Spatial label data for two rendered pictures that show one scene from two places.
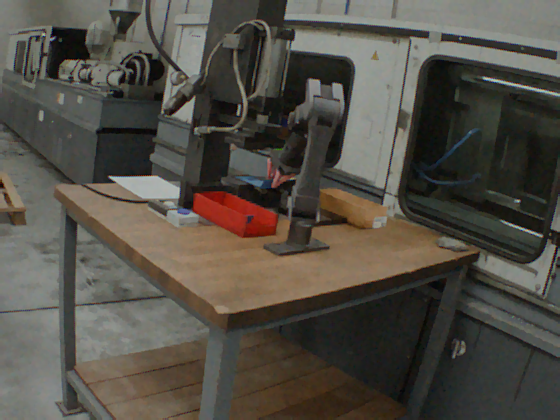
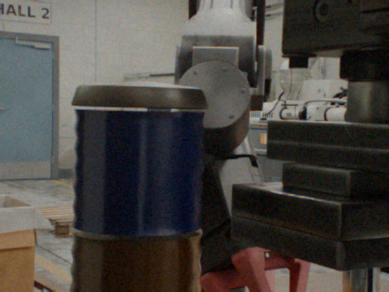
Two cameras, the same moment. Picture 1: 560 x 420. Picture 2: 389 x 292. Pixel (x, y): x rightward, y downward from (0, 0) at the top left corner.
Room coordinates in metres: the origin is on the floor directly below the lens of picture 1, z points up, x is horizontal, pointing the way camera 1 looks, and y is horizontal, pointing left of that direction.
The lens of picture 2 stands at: (2.33, 0.10, 1.19)
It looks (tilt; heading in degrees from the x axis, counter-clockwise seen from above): 3 degrees down; 193
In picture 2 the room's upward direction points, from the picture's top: 1 degrees clockwise
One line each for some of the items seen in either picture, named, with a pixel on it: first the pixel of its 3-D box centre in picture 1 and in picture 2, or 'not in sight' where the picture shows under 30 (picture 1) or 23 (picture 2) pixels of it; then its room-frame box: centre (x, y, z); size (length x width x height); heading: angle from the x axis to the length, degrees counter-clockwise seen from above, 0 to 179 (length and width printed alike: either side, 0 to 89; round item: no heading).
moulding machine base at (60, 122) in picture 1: (62, 114); not in sight; (6.83, 3.14, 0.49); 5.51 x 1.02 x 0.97; 42
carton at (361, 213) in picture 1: (349, 208); not in sight; (1.91, -0.24, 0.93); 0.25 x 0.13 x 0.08; 45
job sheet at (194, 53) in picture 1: (193, 54); not in sight; (3.42, 0.70, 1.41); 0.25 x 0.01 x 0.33; 42
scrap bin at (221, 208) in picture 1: (233, 213); not in sight; (1.58, 0.13, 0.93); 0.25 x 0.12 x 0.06; 45
